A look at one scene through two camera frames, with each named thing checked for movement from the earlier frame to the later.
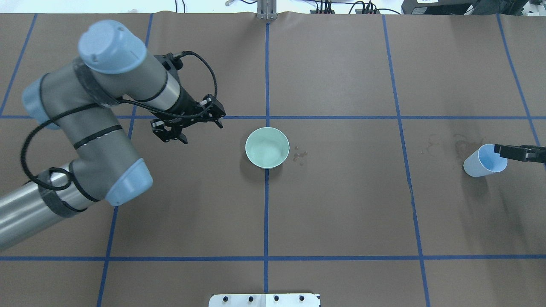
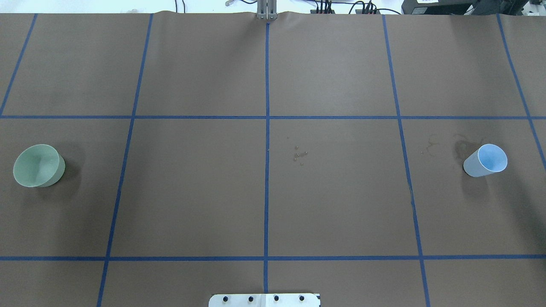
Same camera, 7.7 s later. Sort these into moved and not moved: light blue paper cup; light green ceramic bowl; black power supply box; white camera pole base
Moved: light green ceramic bowl
Not moved: light blue paper cup; white camera pole base; black power supply box
